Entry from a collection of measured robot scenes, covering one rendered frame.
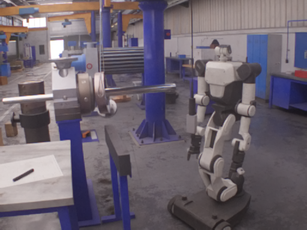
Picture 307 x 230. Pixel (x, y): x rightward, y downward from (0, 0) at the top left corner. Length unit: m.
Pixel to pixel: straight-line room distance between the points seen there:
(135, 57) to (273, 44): 3.53
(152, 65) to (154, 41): 0.36
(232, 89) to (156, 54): 2.23
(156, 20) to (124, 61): 2.08
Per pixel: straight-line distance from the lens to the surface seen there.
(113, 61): 5.80
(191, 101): 1.73
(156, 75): 3.97
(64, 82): 2.12
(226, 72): 1.84
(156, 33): 3.94
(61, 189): 1.26
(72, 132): 2.05
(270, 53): 6.97
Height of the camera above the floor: 1.50
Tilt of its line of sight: 13 degrees down
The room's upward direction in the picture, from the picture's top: 1 degrees counter-clockwise
